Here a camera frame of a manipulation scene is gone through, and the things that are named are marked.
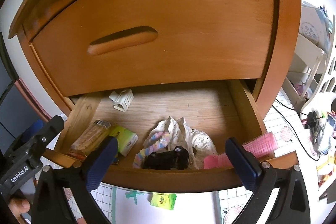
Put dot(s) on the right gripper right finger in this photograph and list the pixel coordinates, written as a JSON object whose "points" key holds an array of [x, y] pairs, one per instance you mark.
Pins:
{"points": [[291, 204]]}

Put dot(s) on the green tissue pack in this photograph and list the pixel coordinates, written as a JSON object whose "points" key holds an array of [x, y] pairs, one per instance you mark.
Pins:
{"points": [[164, 200], [126, 139]]}

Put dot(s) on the lower wooden drawer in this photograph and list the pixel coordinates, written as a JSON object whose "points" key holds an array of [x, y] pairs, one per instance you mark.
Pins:
{"points": [[222, 109]]}

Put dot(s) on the black toy car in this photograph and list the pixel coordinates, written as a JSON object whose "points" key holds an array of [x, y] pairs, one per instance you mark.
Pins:
{"points": [[177, 159]]}

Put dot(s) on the white lace cloth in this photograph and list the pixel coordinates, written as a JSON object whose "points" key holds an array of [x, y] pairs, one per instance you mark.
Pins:
{"points": [[198, 144]]}

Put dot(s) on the pomegranate print grid mat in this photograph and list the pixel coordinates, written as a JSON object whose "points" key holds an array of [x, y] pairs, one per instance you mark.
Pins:
{"points": [[282, 119]]}

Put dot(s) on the white tray with teal rim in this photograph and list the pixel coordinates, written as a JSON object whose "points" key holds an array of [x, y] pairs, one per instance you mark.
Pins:
{"points": [[132, 206]]}

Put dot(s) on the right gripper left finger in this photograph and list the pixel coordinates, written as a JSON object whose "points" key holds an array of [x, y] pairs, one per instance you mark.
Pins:
{"points": [[50, 204]]}

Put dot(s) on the pink hair rollers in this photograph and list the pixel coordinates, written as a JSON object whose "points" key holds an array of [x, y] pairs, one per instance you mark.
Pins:
{"points": [[260, 147]]}

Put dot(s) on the white shelf rack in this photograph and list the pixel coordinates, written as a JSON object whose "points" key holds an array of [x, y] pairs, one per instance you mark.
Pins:
{"points": [[310, 81]]}

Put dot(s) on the wooden nightstand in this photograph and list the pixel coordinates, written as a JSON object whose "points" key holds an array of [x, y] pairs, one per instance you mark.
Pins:
{"points": [[33, 15]]}

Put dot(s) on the cracker packet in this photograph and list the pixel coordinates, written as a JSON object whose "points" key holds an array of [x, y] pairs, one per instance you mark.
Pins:
{"points": [[91, 138]]}

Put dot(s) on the person's hand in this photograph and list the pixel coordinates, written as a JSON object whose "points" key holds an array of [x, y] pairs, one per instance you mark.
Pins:
{"points": [[18, 207]]}

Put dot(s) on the wooden drawer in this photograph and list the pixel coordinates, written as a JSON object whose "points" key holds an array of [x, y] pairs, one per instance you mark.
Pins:
{"points": [[96, 45], [222, 109]]}

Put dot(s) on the upper wooden drawer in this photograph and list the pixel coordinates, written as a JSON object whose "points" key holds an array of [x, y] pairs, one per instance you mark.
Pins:
{"points": [[96, 45]]}

